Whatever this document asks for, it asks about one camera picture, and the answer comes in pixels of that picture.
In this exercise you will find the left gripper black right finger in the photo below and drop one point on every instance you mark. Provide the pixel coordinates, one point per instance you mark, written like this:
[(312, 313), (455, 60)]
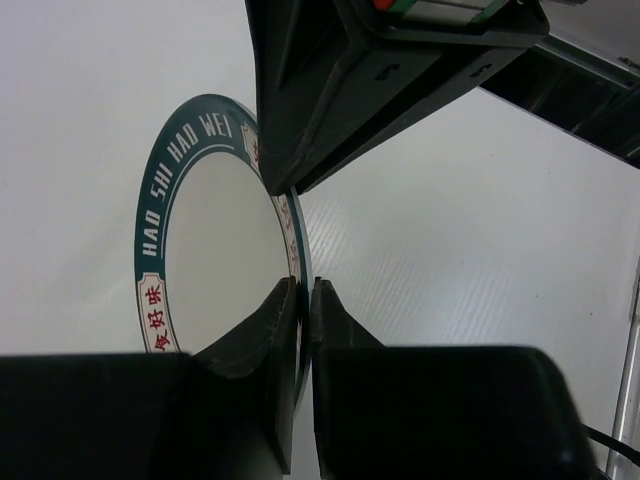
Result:
[(348, 390)]

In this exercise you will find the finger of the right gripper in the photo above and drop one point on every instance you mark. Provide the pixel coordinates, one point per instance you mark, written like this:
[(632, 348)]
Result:
[(389, 88), (313, 106)]

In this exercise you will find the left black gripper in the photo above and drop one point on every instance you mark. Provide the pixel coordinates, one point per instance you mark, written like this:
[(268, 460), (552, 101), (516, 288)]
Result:
[(510, 24)]

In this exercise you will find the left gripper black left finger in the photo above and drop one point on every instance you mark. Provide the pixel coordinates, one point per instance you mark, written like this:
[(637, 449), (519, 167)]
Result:
[(251, 397)]

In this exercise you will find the green rimmed white plate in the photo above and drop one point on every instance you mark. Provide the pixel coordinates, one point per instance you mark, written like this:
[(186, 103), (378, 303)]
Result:
[(210, 242)]

